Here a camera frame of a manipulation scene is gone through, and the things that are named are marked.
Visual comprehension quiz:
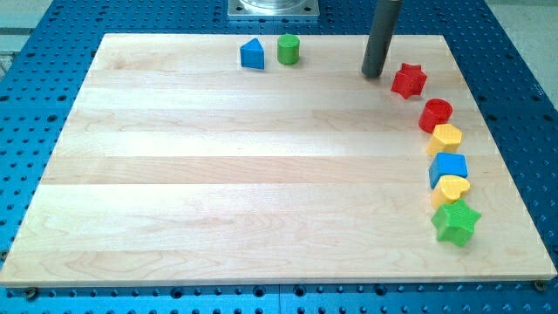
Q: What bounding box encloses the green star block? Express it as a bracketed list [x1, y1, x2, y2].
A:
[432, 199, 482, 248]

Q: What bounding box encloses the blue cube block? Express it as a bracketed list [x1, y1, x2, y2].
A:
[429, 152, 468, 188]

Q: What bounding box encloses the blue perforated metal plate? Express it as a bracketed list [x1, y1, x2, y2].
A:
[1, 1, 557, 313]

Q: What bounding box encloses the green cylinder block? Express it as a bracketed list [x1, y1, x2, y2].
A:
[276, 34, 300, 65]

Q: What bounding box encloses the yellow heart block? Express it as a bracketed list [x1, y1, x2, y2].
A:
[431, 174, 471, 209]

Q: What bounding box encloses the red star block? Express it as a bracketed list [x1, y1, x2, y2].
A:
[391, 63, 427, 99]

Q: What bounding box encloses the red cylinder block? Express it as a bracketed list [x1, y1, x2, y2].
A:
[418, 99, 453, 133]

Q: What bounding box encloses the blue triangle block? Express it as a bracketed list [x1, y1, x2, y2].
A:
[240, 38, 265, 70]

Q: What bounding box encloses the light wooden board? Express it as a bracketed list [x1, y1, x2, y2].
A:
[1, 33, 556, 287]

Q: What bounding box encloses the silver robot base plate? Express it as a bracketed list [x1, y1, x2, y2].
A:
[228, 0, 320, 17]

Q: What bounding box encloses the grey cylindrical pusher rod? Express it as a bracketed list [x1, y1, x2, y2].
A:
[361, 0, 403, 79]

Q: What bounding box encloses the yellow pentagon block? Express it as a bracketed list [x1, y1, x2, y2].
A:
[426, 124, 463, 156]

